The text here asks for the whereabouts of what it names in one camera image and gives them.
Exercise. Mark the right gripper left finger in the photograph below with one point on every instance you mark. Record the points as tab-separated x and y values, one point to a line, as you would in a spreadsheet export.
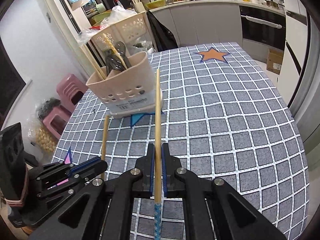
102	209

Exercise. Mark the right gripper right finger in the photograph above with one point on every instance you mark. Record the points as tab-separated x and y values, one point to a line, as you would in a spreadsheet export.
213	209

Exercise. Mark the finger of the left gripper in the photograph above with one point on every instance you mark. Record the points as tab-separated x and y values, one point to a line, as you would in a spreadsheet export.
85	165
87	170

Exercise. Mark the plain bamboo chopstick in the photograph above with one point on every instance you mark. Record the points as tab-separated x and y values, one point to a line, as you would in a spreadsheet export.
105	134
94	63

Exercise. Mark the bamboo chopstick blue end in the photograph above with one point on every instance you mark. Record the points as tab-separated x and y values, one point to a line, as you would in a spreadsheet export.
158	162

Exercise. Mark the grey slotted spoon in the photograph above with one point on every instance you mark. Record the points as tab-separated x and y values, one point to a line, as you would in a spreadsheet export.
115	63

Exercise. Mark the grey spoon long handle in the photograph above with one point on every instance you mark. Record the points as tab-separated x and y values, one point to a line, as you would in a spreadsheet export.
121	49

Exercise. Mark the bag of yellow balls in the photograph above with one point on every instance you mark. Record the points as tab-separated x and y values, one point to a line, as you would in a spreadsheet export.
40	136

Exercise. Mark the small pink plastic stool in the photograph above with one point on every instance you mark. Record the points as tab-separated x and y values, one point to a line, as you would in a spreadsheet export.
57	120

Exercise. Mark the black bag on stool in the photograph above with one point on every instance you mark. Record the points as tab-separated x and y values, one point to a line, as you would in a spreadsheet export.
46	107

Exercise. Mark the tall pink stool stack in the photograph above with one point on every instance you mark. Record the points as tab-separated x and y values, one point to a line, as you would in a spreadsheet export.
70	90

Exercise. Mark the beige utensil holder caddy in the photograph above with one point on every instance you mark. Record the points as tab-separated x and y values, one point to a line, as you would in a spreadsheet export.
129	92

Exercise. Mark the blue checkered star tablecloth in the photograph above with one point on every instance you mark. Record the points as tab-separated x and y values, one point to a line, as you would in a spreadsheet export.
221	119

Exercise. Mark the beige plastic basket cart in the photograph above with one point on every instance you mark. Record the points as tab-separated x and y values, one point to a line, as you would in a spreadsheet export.
129	31

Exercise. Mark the black hanging bag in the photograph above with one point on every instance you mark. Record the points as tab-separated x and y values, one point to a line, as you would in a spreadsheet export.
164	38

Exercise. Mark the white plastic bag on cart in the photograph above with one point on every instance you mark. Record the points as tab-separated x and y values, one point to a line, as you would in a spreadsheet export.
117	14

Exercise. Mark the cardboard box on floor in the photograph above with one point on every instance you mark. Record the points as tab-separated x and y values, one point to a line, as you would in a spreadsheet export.
274	61

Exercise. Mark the green basket on counter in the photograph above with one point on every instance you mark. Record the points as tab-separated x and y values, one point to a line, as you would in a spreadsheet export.
155	4

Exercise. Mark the black built-in oven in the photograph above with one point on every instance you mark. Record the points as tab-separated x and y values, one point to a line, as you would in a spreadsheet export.
263	26

